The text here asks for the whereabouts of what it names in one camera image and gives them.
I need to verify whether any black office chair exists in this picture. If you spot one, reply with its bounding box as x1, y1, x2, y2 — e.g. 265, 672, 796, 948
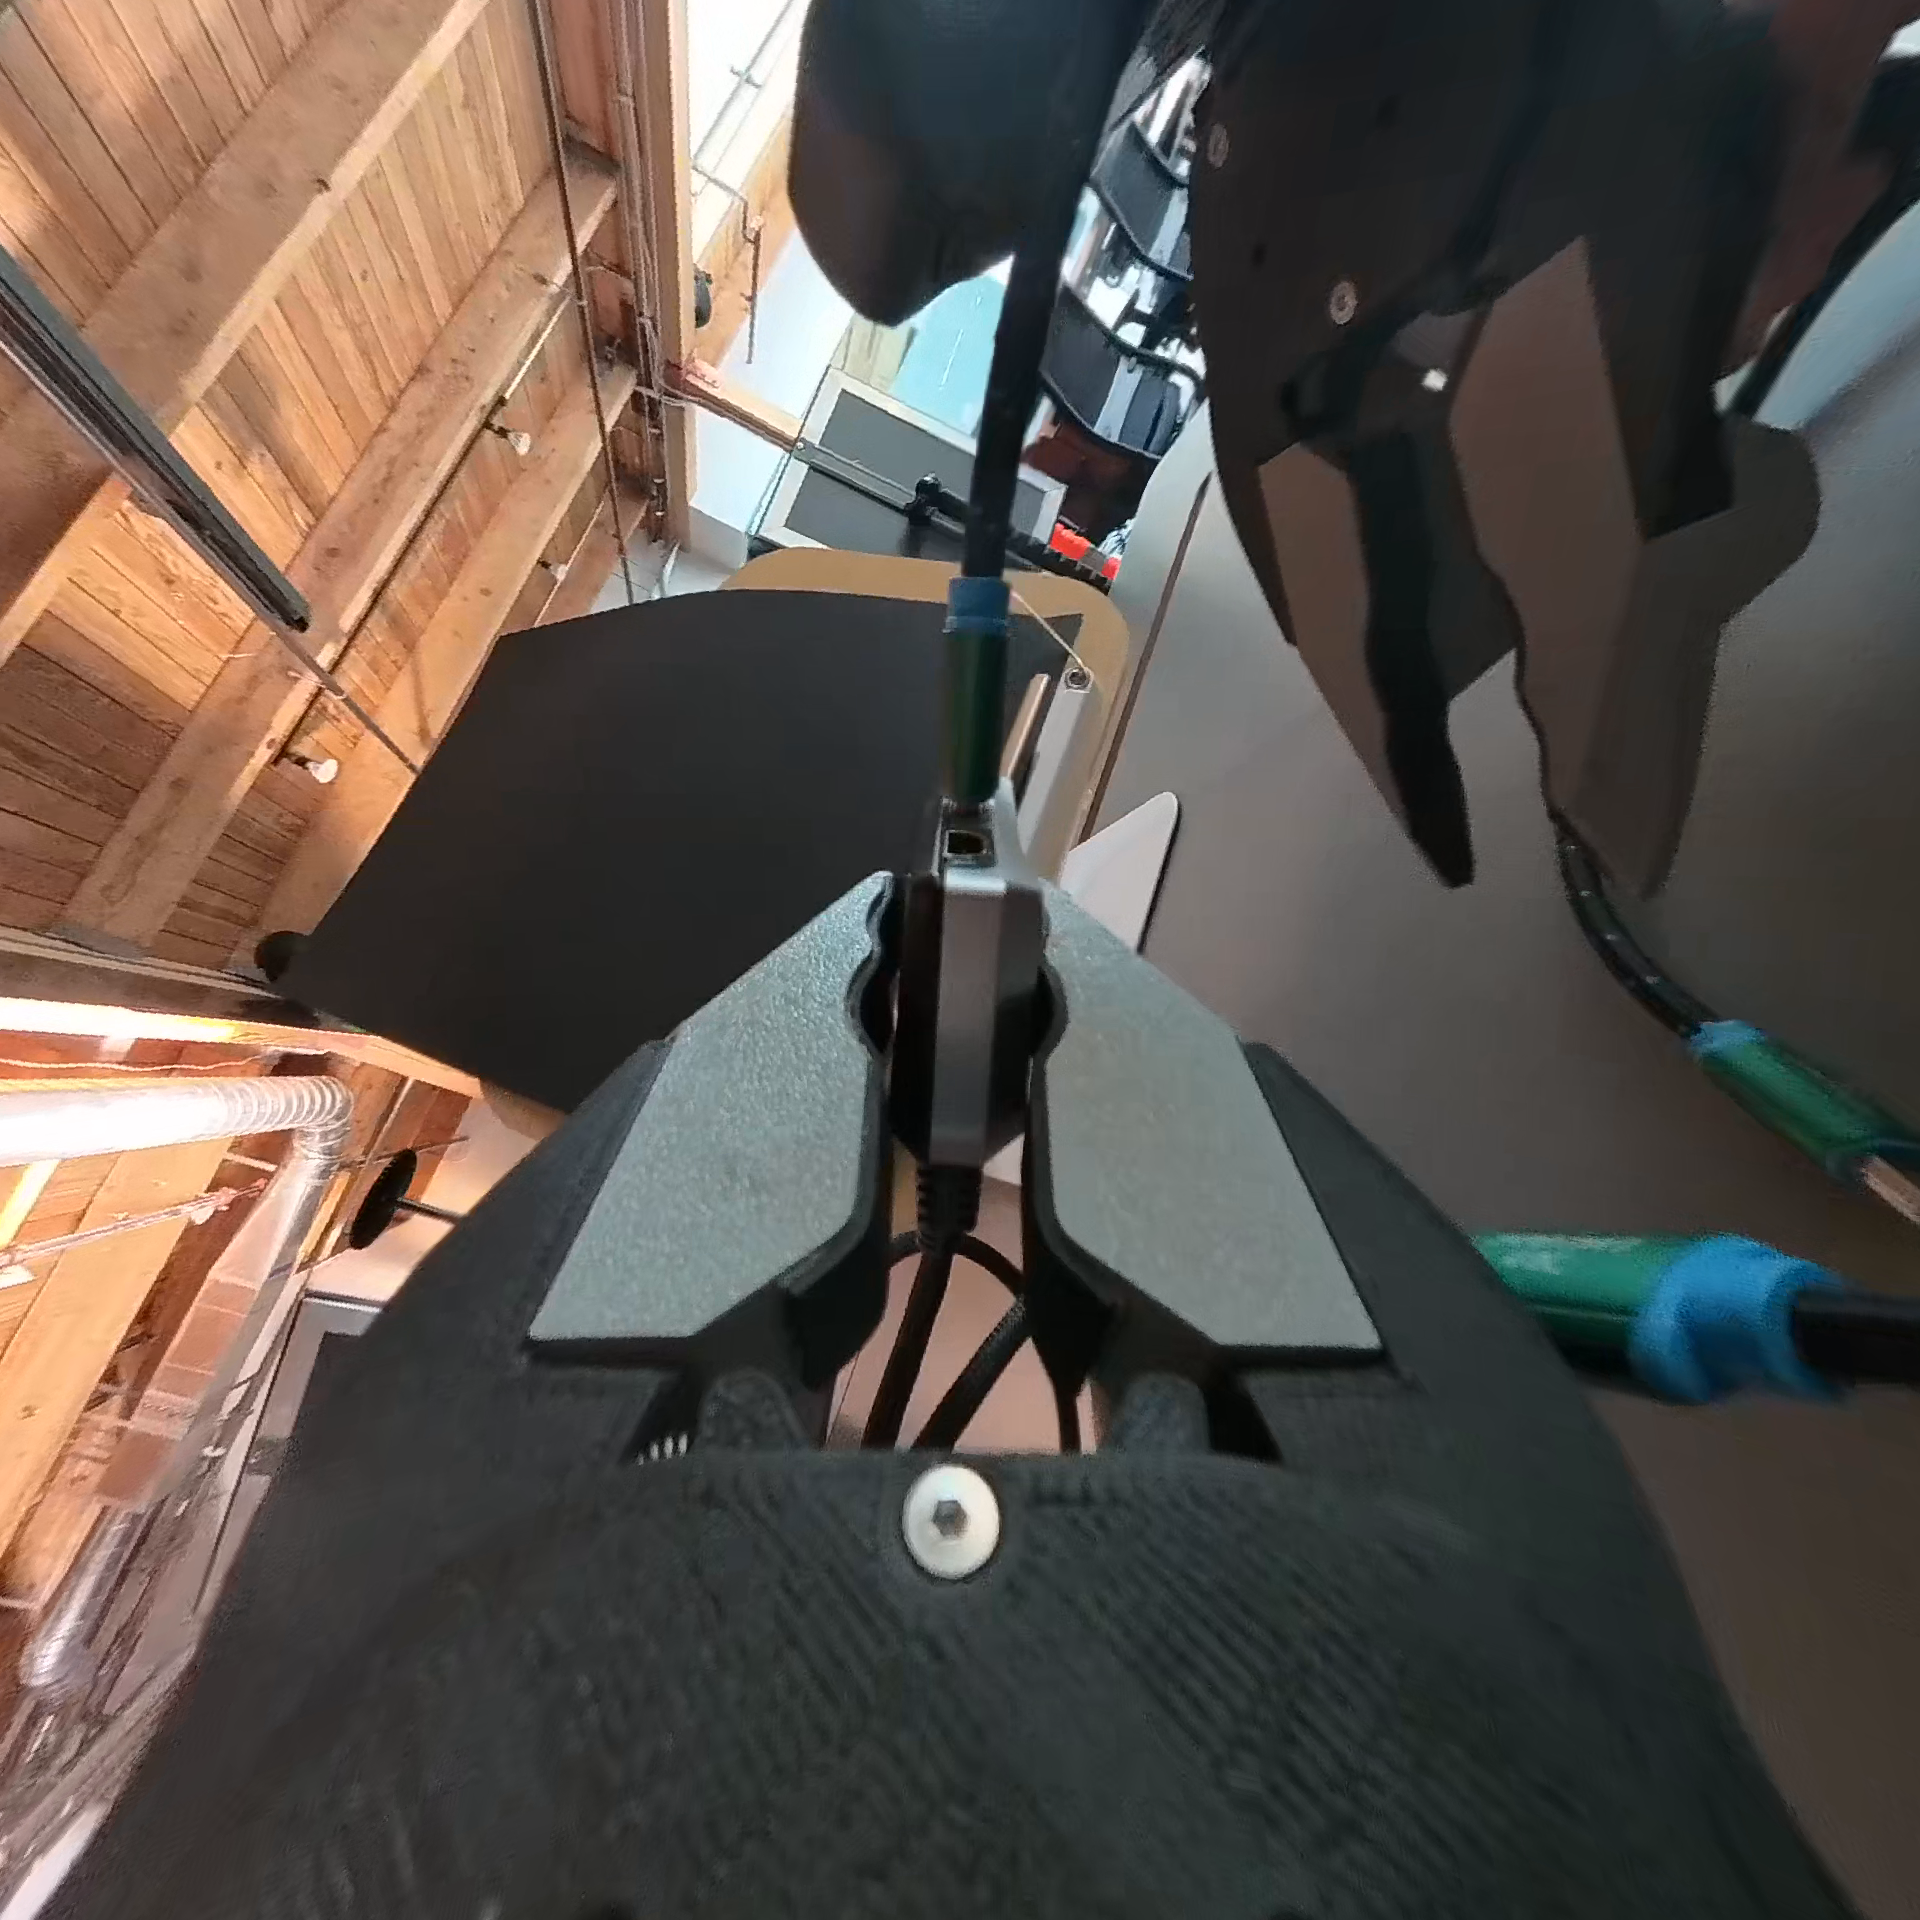
1089, 119, 1202, 288
1036, 286, 1204, 456

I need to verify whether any green plug hdmi cable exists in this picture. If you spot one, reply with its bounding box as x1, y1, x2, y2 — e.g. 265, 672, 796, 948
938, 0, 1120, 812
1476, 1229, 1920, 1402
1550, 808, 1920, 1221

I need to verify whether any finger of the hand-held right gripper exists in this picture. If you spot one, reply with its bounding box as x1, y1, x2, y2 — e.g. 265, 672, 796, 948
1218, 319, 1481, 888
1459, 232, 1827, 903

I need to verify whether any black braided switch cable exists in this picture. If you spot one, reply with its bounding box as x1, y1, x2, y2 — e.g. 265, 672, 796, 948
862, 1161, 1074, 1453

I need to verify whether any pale monitor stand base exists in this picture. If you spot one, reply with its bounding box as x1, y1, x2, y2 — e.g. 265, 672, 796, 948
1064, 790, 1183, 961

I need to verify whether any hdmi switch box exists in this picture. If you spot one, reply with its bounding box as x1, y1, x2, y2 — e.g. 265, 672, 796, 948
888, 790, 1047, 1174

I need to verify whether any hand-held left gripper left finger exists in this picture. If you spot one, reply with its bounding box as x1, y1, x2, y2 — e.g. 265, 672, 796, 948
526, 871, 911, 1390

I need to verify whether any black ceiling track rail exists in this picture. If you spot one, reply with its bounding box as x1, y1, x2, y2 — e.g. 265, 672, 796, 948
0, 247, 314, 633

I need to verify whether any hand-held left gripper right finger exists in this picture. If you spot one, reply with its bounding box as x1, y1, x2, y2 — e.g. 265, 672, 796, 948
1025, 881, 1390, 1397

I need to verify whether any silver ventilation duct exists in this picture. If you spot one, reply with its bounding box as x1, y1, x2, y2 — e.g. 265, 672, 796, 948
0, 1072, 355, 1705

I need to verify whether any grey framed screen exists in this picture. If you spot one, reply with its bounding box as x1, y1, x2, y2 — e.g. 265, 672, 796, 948
750, 367, 1071, 575

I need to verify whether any black monitor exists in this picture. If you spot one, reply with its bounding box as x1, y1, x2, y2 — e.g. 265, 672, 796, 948
256, 590, 1129, 1116

